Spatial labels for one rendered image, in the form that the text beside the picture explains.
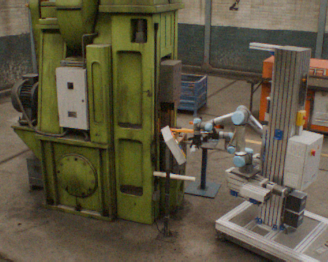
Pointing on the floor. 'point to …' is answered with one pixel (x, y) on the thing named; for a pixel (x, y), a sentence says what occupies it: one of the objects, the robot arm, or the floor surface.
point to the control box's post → (167, 194)
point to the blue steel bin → (193, 92)
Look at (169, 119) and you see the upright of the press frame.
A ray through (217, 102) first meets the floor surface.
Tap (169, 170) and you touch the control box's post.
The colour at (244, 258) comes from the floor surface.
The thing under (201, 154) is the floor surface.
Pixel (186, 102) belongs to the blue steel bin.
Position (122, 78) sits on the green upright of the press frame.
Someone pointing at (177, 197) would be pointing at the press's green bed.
